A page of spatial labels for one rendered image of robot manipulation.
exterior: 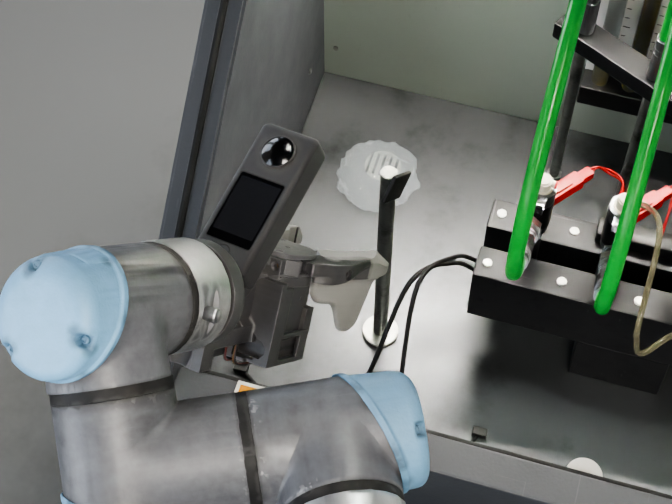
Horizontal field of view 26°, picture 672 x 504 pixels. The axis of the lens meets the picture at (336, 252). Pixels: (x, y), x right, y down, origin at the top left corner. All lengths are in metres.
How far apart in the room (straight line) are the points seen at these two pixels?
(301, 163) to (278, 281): 0.08
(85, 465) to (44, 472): 1.64
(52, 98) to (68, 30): 0.17
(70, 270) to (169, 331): 0.09
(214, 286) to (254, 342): 0.11
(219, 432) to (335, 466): 0.07
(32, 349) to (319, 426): 0.17
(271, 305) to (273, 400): 0.15
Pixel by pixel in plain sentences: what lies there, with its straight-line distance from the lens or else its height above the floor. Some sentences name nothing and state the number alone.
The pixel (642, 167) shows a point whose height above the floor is 1.30.
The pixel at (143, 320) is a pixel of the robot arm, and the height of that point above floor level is 1.51.
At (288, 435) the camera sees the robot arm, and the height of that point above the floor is 1.48.
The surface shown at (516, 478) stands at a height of 0.95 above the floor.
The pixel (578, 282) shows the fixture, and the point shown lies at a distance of 1.51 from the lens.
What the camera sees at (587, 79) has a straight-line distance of 1.69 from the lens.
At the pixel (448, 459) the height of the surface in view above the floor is 0.95.
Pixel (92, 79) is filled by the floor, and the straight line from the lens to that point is 2.94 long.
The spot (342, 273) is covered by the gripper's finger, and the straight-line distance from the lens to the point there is 1.04.
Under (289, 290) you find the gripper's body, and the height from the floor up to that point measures 1.39.
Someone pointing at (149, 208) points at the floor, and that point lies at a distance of 2.74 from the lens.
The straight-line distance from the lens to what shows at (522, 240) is 1.20.
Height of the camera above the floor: 2.26
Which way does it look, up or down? 58 degrees down
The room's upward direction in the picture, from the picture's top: straight up
